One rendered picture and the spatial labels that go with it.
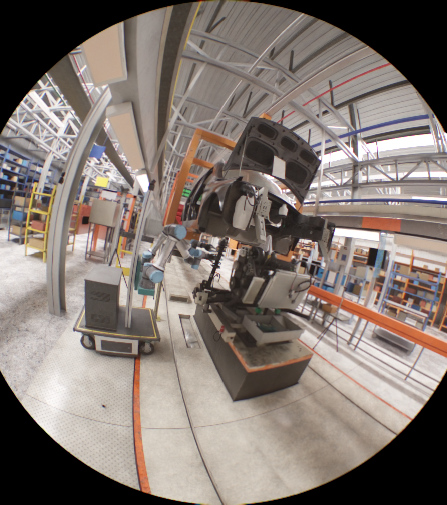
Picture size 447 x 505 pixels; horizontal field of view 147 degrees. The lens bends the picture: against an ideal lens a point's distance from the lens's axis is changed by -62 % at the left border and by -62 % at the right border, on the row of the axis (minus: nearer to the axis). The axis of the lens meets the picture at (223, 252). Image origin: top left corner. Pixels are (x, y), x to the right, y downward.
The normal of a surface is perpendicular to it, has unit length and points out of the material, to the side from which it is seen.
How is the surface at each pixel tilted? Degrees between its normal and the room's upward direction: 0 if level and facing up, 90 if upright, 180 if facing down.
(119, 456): 0
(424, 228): 90
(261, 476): 0
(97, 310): 90
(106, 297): 90
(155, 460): 0
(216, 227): 90
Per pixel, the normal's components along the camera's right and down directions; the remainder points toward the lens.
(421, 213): -0.91, -0.20
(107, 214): 0.34, 0.16
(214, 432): 0.25, -0.97
